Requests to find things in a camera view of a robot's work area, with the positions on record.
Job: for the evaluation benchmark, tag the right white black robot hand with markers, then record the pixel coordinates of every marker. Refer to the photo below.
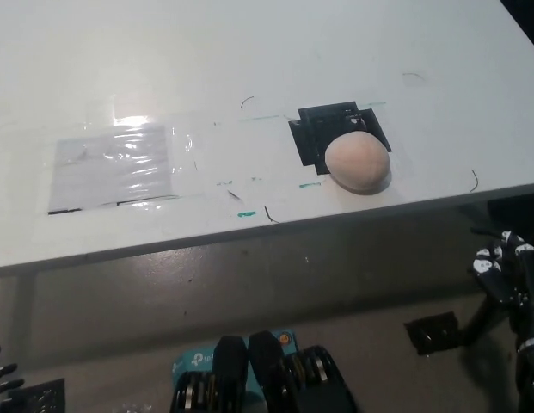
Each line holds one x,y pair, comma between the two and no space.
503,279

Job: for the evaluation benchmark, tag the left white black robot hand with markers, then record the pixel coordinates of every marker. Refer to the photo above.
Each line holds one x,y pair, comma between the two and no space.
2,380

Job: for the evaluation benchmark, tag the pink dumpling squeeze toy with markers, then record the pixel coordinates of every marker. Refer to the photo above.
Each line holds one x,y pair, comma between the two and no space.
357,161

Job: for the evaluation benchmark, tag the black square mask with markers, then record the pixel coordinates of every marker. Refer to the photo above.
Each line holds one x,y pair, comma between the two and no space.
309,137

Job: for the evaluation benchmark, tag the black floor tape patch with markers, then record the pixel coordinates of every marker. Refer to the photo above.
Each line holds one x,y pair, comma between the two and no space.
43,396
432,332

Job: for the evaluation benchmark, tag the laminated white paper sheet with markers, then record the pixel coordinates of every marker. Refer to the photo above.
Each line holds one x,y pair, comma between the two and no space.
112,172

